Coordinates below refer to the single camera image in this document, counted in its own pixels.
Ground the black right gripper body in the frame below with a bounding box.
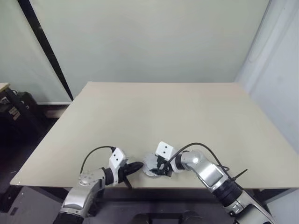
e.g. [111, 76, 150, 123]
[157, 155, 172, 176]

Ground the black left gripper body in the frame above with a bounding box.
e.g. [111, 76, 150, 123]
[118, 162, 133, 189]

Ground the silver round motor cover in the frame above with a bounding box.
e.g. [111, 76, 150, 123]
[142, 152, 164, 175]

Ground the dark rounded shape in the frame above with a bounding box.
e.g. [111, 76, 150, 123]
[184, 204, 202, 224]
[134, 207, 150, 224]

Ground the black bag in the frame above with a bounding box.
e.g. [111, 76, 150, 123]
[14, 91, 38, 119]

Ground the black case with white label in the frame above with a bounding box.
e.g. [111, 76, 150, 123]
[0, 94, 24, 128]

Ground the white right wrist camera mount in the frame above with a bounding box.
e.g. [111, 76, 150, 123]
[156, 140, 181, 174]

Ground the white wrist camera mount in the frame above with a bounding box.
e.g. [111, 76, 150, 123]
[156, 140, 181, 174]
[108, 147, 128, 187]

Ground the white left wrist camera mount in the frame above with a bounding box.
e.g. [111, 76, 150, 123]
[108, 147, 128, 187]

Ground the black metal table frame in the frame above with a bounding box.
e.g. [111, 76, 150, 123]
[100, 186, 299, 210]

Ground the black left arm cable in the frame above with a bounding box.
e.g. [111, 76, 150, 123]
[81, 145, 117, 175]

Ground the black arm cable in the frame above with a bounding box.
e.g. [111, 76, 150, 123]
[81, 145, 117, 175]
[167, 142, 231, 174]

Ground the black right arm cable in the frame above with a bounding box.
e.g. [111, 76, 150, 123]
[167, 142, 231, 174]

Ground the black cable tie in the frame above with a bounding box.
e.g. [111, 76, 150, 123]
[230, 169, 248, 184]

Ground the black diagonal wall strip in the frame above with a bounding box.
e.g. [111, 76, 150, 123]
[17, 0, 74, 101]

